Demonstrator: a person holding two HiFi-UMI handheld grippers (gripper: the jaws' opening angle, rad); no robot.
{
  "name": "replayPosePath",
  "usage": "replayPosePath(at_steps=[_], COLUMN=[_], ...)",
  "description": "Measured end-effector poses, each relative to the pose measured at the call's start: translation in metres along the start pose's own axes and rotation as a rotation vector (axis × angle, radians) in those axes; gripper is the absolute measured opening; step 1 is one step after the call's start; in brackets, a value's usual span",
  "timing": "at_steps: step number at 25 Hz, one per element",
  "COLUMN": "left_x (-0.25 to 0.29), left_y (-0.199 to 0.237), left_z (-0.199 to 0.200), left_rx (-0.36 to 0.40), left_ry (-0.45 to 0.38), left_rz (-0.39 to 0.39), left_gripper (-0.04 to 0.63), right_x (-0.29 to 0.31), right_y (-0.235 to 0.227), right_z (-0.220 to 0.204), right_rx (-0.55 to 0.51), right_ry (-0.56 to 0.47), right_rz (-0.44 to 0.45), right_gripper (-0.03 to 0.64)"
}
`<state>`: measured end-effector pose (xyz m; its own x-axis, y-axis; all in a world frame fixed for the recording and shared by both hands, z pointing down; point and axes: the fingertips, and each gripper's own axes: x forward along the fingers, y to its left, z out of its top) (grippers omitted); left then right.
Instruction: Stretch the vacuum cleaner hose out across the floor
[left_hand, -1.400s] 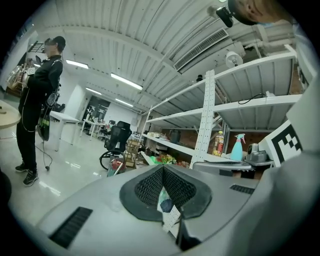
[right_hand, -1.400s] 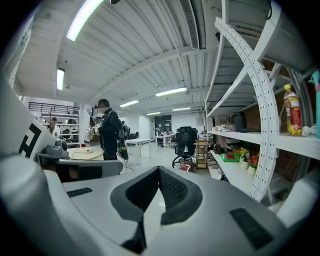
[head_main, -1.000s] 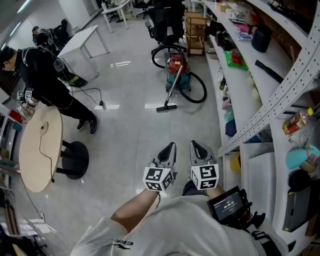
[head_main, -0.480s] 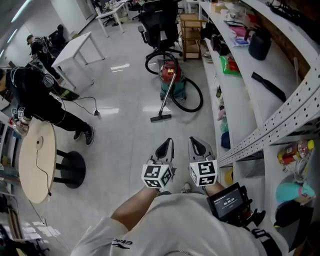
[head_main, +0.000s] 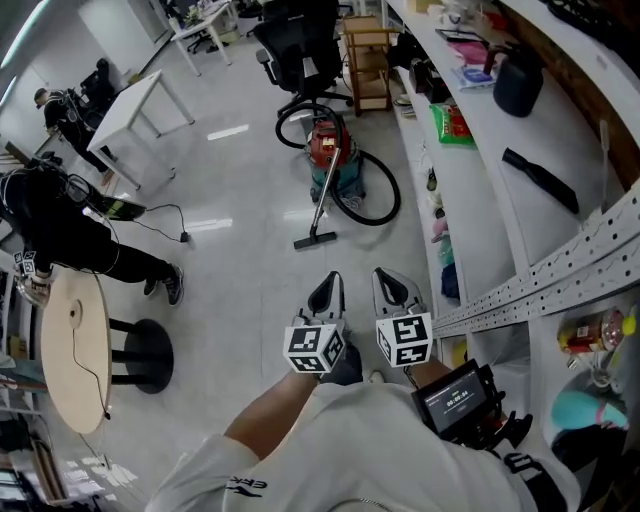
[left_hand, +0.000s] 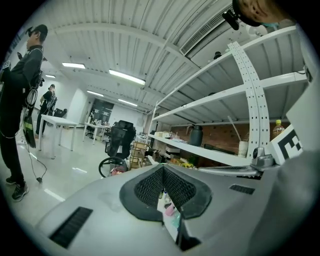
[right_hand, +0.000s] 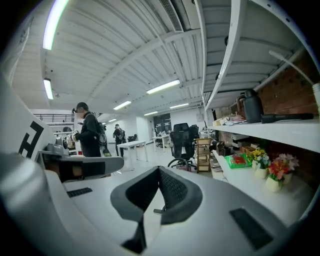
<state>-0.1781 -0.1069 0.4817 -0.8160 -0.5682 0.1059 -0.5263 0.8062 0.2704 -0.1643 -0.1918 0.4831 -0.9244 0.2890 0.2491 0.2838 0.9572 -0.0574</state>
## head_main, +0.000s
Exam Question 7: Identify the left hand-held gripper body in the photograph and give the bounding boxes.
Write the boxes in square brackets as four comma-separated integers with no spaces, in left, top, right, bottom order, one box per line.
[283,313,348,376]

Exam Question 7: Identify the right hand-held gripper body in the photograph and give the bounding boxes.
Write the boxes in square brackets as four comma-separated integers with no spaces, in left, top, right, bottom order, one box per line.
[375,299,434,370]

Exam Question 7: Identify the black vacuum hose and wand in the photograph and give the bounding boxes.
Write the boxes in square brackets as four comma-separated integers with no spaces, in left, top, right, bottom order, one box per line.
[274,102,402,227]

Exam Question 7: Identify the person's left forearm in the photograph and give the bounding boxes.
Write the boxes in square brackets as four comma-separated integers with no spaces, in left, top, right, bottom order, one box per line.
[224,369,321,461]

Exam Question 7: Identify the person's right forearm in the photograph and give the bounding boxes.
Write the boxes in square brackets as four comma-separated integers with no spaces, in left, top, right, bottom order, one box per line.
[405,357,451,401]

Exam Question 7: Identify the metal vacuum wand with nozzle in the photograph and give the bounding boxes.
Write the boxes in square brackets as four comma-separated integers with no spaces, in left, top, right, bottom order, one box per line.
[293,144,344,251]

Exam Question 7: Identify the red teal vacuum cleaner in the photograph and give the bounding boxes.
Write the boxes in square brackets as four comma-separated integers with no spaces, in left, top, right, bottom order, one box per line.
[304,117,367,204]

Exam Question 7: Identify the person's dark trousers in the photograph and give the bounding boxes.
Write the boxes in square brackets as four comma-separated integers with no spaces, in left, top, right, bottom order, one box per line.
[319,342,364,386]

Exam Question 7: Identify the black wrist-mounted screen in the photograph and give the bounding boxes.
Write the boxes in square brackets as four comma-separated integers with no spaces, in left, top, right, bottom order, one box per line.
[410,358,534,451]

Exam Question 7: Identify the person's white sweatshirt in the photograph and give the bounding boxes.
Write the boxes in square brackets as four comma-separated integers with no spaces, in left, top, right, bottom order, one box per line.
[144,382,581,512]

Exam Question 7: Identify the white metal shelving rack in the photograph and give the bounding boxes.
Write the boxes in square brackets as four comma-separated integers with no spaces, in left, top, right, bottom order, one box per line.
[384,0,640,512]

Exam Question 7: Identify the black crevice nozzle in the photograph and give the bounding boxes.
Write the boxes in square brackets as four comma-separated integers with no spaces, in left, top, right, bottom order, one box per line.
[501,147,581,215]

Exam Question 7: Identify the green snack bag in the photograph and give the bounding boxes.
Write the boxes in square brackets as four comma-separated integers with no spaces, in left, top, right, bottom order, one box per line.
[428,102,476,149]

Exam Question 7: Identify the red label drink bottle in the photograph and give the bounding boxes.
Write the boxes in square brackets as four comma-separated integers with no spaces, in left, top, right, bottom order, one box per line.
[557,307,626,354]

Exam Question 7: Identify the teal spray bottle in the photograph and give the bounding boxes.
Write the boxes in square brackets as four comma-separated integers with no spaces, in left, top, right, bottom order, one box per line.
[549,389,631,431]

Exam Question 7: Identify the black round container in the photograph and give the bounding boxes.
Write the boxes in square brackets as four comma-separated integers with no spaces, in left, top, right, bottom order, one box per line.
[552,424,631,476]

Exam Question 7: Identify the wooden trolley cart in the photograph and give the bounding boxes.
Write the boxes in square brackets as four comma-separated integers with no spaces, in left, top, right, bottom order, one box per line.
[341,14,401,119]

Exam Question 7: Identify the blue white packet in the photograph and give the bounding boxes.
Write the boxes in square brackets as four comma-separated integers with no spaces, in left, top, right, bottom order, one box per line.
[452,64,499,91]

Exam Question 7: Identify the black cylindrical container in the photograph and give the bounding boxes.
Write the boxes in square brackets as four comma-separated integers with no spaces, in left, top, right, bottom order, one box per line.
[492,47,545,119]

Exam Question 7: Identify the round wooden table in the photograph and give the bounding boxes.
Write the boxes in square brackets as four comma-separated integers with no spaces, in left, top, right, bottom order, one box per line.
[39,269,175,435]

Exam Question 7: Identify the pink cloth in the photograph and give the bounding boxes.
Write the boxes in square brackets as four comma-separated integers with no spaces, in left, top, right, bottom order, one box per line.
[447,39,489,66]

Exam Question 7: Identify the black mesh office chair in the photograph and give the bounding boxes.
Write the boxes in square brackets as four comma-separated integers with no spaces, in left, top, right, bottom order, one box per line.
[252,0,356,119]

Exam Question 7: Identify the white rectangular desk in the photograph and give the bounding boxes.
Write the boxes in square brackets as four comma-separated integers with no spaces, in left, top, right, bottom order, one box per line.
[85,68,196,191]
[169,0,241,76]

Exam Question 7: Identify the black power adapter cable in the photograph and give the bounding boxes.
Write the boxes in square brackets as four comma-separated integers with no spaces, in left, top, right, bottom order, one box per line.
[144,202,192,245]

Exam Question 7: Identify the black shoulder strap buckle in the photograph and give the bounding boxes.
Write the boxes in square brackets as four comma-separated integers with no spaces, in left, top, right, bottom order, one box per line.
[502,449,566,512]

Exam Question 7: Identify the black table cable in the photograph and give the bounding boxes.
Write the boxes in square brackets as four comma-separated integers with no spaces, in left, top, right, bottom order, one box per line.
[67,299,112,421]

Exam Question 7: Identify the black picture frame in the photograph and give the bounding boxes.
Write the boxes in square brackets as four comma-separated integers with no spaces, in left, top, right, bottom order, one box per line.
[434,27,481,44]

